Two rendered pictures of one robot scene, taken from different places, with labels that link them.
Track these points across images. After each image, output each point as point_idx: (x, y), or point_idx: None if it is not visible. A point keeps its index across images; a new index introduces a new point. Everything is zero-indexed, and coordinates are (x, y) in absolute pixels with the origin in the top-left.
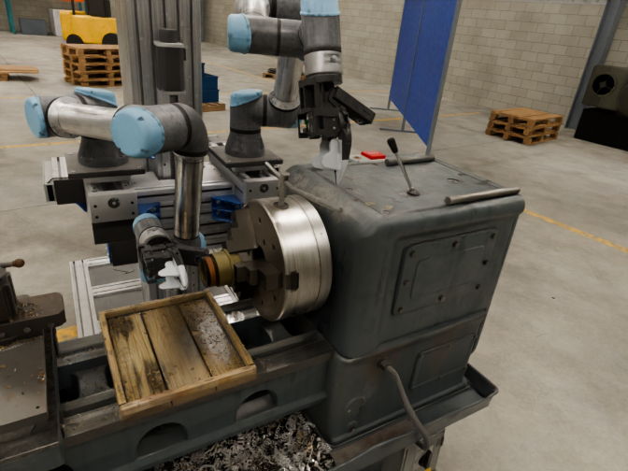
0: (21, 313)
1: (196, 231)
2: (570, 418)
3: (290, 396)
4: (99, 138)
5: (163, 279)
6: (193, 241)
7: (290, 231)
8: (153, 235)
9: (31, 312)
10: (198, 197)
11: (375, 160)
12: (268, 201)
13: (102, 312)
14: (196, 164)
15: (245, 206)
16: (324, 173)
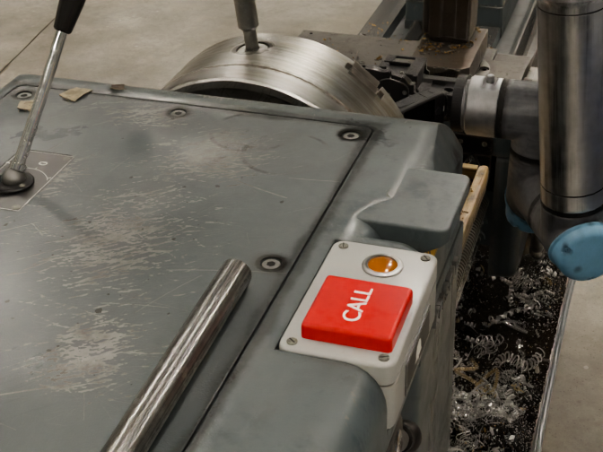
0: (437, 46)
1: (544, 190)
2: None
3: None
4: None
5: (507, 218)
6: (541, 210)
7: (188, 63)
8: (466, 75)
9: (431, 48)
10: (542, 102)
11: (311, 292)
12: (283, 42)
13: (482, 168)
14: (537, 9)
15: (371, 82)
16: (315, 131)
